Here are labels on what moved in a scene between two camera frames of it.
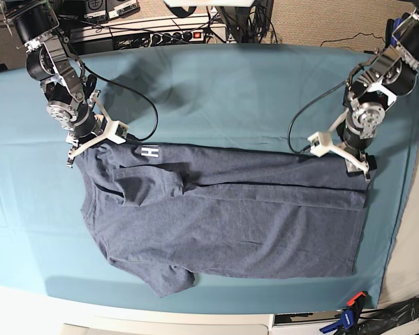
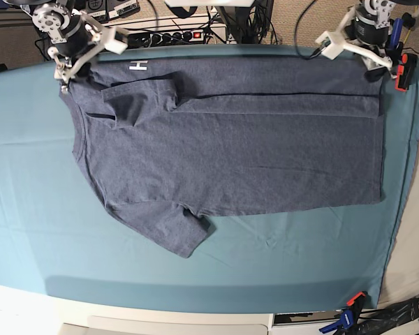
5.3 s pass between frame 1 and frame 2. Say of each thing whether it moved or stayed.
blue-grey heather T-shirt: moved
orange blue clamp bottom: stayed
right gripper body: moved
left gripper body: moved
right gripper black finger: moved
